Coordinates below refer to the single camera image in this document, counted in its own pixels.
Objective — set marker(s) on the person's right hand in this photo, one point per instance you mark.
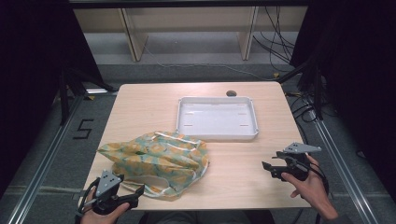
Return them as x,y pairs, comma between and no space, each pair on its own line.
314,189

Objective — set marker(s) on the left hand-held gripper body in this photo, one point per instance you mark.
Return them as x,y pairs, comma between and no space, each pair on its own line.
107,183

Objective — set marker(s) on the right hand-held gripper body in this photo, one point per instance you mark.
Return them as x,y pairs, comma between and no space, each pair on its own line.
295,168

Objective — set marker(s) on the person's left hand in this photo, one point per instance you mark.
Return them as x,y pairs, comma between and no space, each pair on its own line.
102,217

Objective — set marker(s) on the white plastic tray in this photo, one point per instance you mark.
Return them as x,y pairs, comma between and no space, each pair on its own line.
217,119

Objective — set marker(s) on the aluminium floor rail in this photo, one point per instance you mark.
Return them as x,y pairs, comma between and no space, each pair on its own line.
46,158
342,168

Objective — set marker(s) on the black metal stand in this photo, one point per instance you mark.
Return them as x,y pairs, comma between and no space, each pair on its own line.
314,84
67,93

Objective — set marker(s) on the lemon print fabric bag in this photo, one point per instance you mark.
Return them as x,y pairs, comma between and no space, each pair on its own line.
162,158

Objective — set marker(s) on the black tape floor mark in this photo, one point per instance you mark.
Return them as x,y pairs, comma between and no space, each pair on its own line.
84,129

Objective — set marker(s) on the black curtain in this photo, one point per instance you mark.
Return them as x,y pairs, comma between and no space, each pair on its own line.
361,77
31,77

